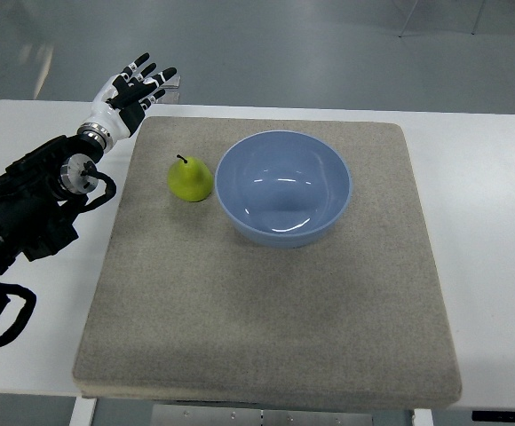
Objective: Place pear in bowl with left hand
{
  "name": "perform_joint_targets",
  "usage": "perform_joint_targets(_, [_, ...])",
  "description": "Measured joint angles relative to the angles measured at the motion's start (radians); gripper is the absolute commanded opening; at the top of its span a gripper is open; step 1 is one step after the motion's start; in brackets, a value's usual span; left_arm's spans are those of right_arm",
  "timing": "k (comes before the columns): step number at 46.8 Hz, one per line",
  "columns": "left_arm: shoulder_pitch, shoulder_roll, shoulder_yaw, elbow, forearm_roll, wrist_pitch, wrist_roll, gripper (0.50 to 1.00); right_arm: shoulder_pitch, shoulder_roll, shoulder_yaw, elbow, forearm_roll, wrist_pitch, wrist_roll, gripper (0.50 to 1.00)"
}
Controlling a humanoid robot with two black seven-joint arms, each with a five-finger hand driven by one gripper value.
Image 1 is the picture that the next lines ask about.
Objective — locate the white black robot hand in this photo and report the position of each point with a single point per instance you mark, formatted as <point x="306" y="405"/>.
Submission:
<point x="121" y="104"/>

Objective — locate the green pear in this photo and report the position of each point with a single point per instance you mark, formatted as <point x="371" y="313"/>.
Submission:
<point x="190" y="179"/>

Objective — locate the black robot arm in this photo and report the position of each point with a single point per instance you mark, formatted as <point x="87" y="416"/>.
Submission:
<point x="42" y="193"/>

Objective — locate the blue bowl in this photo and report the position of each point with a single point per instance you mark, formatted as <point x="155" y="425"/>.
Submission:
<point x="283" y="189"/>

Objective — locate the lower floor plate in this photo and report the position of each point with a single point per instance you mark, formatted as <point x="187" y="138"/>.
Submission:
<point x="170" y="98"/>

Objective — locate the floor plate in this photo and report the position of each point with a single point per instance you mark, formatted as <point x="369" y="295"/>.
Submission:
<point x="170" y="98"/>
<point x="173" y="83"/>

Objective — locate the upper floor plate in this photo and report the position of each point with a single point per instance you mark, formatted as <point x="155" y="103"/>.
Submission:
<point x="173" y="83"/>

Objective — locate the grey felt mat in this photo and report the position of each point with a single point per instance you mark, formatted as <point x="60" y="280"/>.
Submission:
<point x="186" y="309"/>

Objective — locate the white left table leg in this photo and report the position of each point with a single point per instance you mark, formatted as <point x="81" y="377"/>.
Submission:
<point x="83" y="412"/>

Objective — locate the white table leg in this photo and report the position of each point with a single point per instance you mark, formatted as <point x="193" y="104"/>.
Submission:
<point x="83" y="412"/>
<point x="422" y="417"/>

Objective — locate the background stand legs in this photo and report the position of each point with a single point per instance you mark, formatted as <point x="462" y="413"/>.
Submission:
<point x="457" y="16"/>

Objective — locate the white right table leg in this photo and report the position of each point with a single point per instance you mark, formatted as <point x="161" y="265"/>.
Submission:
<point x="422" y="417"/>

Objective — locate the black table control panel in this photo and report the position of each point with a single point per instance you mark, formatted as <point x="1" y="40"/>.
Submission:
<point x="493" y="416"/>

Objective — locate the metal table frame plate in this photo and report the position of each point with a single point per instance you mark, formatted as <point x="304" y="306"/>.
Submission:
<point x="207" y="415"/>

